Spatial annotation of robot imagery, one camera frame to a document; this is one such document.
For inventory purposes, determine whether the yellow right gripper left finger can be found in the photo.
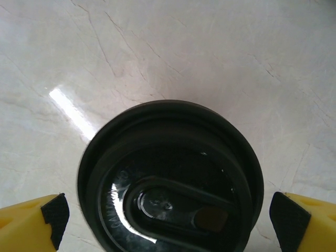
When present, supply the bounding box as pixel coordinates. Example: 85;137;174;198
0;193;69;252

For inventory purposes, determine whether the black plastic cup lid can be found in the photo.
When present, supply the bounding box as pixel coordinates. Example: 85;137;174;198
78;99;265;252

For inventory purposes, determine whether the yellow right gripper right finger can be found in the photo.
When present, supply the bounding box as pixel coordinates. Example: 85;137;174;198
269;192;336;252

